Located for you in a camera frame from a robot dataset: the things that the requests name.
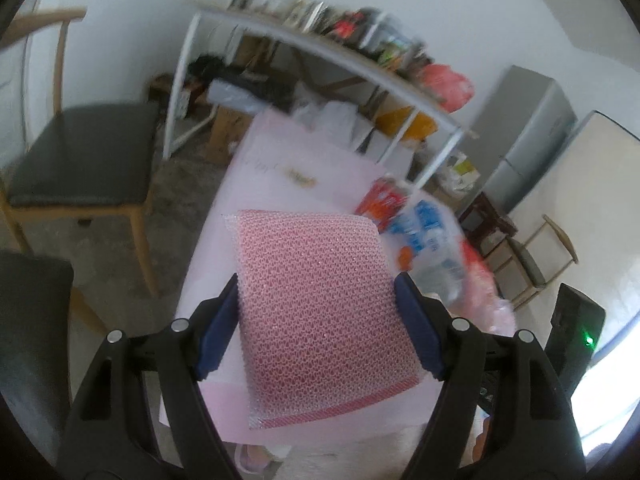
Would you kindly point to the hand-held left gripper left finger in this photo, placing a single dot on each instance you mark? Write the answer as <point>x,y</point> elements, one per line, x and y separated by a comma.
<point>220,332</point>

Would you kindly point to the row of clutter on desk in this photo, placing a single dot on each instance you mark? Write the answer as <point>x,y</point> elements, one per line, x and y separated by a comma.
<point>350,25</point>

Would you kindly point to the red plastic bag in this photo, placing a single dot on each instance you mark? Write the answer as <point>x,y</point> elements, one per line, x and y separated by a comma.
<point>447,85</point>

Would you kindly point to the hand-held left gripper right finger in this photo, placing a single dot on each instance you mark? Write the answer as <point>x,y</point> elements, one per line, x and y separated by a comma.
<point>417,330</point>

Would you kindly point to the pink printed tablecloth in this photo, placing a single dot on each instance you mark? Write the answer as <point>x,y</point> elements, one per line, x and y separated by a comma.
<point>280,185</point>

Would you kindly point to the grey refrigerator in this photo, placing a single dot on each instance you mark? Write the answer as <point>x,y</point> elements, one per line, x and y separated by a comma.
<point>530,130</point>

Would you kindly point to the grey plastic bag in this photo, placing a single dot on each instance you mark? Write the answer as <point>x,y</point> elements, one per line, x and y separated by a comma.
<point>240,92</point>

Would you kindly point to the pink mesh scouring pad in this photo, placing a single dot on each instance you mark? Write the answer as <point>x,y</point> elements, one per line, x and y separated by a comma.
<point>320,310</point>

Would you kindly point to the white cardboard box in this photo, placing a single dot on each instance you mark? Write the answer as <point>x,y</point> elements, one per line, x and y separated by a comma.
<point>392,152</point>

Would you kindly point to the red snack bag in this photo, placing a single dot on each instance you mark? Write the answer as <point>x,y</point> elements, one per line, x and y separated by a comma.
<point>382,202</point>

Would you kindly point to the brown cardboard box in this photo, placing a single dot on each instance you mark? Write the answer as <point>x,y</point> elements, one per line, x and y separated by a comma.
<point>225,132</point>

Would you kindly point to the white green plastic bag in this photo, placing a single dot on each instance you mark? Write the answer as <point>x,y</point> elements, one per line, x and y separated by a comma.
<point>462,175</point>

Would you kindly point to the dark wooden crate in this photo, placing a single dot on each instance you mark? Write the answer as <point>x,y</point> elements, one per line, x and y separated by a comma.
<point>165,92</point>

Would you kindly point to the black cloth bag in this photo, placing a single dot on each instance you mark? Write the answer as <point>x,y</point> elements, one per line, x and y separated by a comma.
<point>210,65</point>

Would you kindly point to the large white board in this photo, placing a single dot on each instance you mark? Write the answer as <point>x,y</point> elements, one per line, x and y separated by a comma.
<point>590,200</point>

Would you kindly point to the dark wooden stool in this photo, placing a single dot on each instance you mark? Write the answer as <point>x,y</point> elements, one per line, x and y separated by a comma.
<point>487,212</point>

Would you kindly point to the orange plastic bag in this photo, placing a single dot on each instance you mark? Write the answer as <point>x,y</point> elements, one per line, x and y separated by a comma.
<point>400,122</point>

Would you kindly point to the clear bag with red label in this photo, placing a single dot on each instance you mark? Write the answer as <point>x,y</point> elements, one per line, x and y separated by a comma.
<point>480,275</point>

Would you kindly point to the light wooden chair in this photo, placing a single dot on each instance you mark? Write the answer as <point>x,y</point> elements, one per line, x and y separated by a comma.
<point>532,265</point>

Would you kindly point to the blue white plastic packet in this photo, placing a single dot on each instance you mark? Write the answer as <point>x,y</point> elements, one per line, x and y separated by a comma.
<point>425,235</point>

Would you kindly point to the long white desk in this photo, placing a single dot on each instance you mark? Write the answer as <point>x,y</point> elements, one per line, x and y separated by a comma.
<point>350,66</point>

